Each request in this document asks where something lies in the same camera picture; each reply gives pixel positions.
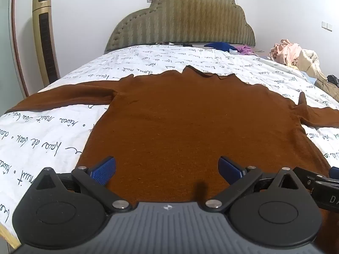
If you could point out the light blue sheet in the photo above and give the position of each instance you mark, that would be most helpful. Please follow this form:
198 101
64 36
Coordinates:
308 77

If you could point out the cream clothes pile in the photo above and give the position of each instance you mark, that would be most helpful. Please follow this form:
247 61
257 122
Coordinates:
309 62

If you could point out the blue cloth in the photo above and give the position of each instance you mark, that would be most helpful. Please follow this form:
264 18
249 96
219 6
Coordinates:
218 46

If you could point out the pink clothes pile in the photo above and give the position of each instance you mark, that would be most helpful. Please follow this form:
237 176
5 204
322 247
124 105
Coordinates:
284 51

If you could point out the dark cloth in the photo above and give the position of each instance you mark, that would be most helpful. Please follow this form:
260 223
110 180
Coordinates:
333 80

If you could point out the purple cloth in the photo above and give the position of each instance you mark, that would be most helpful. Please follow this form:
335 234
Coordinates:
245 49

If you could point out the brown knit sweater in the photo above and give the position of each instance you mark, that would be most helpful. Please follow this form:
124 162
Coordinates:
190 121

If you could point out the white wall switch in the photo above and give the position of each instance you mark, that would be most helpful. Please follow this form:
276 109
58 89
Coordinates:
327 25

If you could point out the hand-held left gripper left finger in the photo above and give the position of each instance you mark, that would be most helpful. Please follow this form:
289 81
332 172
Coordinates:
104 169

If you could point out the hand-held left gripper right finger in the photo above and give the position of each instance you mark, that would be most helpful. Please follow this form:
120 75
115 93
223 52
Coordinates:
228 169

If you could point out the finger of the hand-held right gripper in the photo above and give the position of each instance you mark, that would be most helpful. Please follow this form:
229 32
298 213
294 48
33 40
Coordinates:
335 171
308 176

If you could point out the gold tower air conditioner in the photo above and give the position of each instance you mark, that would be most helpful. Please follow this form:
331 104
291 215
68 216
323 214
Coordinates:
46 39

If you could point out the olive padded headboard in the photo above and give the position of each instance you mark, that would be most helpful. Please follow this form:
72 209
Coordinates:
185 21

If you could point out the white script-printed blanket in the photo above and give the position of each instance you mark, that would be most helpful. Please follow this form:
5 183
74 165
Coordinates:
39 137

